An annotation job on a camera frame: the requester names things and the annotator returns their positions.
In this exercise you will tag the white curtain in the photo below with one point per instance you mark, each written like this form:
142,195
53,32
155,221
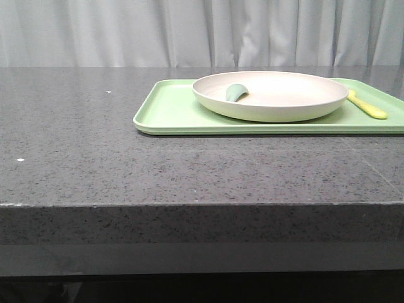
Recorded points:
201,33

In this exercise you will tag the light green tray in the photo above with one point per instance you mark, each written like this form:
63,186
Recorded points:
171,109

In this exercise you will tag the beige round plate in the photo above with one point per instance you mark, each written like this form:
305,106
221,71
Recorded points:
273,96

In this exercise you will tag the yellow plastic fork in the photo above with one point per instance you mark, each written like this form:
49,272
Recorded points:
369,109

